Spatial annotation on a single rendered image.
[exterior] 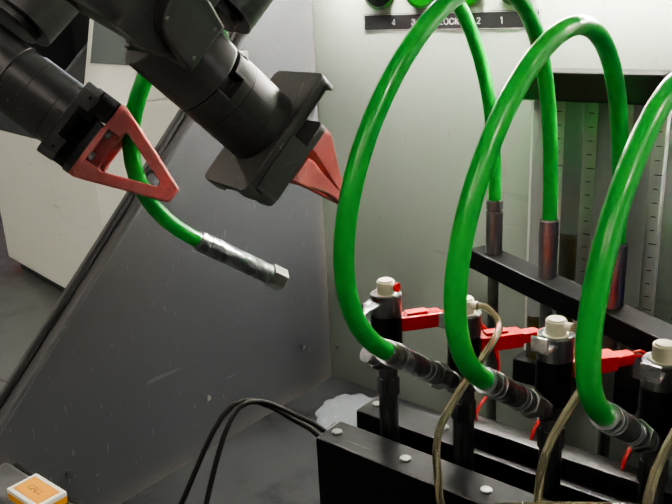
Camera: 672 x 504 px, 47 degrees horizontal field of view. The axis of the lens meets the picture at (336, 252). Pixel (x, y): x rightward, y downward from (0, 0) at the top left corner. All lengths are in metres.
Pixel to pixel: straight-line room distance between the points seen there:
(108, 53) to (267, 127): 3.21
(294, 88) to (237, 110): 0.06
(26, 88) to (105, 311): 0.31
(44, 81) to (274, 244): 0.47
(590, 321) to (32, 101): 0.44
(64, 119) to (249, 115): 0.15
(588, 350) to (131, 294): 0.57
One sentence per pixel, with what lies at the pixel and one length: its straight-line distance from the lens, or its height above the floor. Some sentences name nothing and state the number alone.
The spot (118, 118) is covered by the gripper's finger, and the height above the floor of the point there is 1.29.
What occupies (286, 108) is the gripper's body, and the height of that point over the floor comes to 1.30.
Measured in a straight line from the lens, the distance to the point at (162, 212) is 0.67.
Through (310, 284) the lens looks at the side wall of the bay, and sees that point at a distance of 1.11.
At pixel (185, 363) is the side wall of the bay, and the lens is 0.97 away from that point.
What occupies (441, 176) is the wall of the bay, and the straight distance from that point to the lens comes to 0.97.
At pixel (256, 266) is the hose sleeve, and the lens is 0.71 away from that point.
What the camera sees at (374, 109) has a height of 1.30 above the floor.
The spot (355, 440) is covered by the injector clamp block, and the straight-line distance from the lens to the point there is 0.75.
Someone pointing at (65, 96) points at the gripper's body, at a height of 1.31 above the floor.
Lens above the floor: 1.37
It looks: 18 degrees down
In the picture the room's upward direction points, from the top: 3 degrees counter-clockwise
